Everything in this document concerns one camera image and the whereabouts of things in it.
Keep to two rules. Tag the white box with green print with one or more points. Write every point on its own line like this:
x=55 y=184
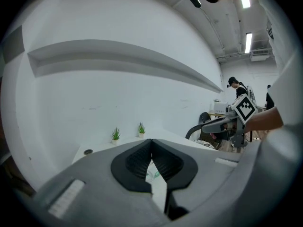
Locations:
x=154 y=174

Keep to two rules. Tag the long ceiling light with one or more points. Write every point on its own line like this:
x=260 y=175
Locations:
x=248 y=42
x=245 y=0

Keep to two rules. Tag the dark wicker tub chair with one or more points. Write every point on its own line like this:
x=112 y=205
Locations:
x=203 y=119

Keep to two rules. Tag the small potted green plant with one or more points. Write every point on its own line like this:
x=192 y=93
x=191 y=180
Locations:
x=141 y=131
x=115 y=136

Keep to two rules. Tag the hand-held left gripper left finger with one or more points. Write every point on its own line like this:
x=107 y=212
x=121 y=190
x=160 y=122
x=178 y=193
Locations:
x=99 y=174

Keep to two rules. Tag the person's right hand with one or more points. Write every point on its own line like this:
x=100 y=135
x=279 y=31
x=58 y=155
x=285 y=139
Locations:
x=213 y=135

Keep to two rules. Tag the round grey table grommet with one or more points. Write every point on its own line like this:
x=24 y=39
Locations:
x=88 y=151

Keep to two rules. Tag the white square table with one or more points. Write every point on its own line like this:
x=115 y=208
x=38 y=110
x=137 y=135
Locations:
x=129 y=142

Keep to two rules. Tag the person's right forearm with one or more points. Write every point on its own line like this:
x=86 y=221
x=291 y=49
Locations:
x=265 y=120

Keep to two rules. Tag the floral patterned seat cushion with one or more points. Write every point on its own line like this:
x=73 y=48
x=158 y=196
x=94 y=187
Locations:
x=206 y=144

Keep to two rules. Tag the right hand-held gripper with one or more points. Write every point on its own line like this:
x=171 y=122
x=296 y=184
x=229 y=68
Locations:
x=245 y=109

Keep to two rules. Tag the person's white shirt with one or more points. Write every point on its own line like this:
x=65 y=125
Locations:
x=291 y=91

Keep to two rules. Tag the ceiling air vent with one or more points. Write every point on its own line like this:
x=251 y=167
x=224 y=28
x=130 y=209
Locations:
x=260 y=55

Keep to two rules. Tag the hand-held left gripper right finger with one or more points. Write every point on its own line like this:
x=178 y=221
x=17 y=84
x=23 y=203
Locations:
x=203 y=164

